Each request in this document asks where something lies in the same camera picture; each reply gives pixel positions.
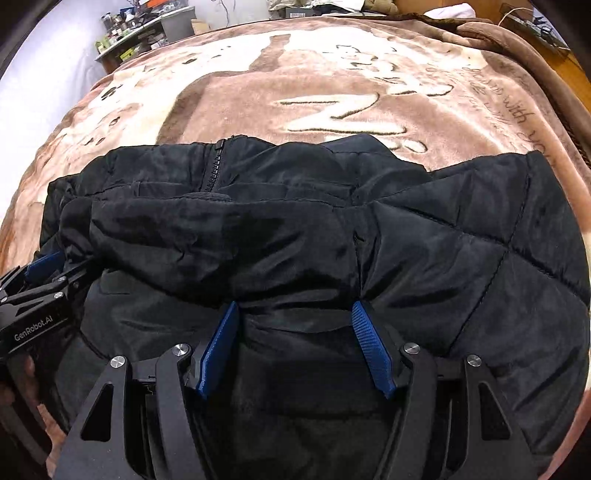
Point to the black puffer jacket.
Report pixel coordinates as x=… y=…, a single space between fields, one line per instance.
x=323 y=240

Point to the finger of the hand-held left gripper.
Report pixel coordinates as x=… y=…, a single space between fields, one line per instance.
x=69 y=279
x=44 y=265

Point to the brown printed blanket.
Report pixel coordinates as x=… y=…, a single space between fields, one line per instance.
x=323 y=92

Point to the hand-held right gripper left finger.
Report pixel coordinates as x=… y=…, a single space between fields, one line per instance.
x=220 y=350

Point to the grey storage box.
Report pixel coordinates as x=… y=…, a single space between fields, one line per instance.
x=178 y=23

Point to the brown plush toy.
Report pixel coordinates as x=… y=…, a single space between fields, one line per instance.
x=381 y=5

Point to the person's left hand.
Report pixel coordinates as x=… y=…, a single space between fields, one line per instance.
x=28 y=376

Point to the white pillow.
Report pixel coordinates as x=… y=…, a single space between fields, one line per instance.
x=455 y=11

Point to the cluttered grey shelf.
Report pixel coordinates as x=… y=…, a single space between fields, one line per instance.
x=134 y=39

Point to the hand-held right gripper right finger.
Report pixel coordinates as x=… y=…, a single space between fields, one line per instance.
x=371 y=350

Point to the cardboard box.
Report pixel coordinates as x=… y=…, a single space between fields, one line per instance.
x=199 y=27

